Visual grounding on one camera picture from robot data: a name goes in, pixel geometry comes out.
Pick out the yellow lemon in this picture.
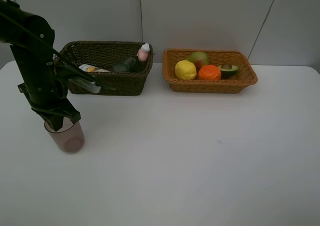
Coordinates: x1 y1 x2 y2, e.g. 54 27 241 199
174 60 197 80

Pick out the green pear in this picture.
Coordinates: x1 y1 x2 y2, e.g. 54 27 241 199
186 51 209 71

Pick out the pink bottle white cap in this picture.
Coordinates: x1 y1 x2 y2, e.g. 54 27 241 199
136 43 150 63

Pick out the dark brown wicker basket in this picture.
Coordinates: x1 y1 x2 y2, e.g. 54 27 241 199
60 41 154 96

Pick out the orange tangerine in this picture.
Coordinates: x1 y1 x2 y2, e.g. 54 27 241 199
197 64 222 81

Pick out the translucent pink plastic cup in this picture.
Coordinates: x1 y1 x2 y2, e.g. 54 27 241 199
44 117 85 154

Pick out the black pump bottle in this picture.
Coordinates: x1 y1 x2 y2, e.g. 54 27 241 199
112 55 146 73

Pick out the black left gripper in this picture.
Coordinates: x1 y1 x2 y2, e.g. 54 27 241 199
17 60 102 132

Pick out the white bottle blue cap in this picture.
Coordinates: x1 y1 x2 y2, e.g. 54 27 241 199
78 64 110 73

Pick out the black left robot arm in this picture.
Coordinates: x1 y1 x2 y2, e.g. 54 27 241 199
0 0 95 131

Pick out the halved avocado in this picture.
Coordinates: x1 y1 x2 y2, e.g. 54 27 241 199
218 63 238 79

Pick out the orange wicker basket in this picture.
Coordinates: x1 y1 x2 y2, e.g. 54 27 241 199
162 48 258 94

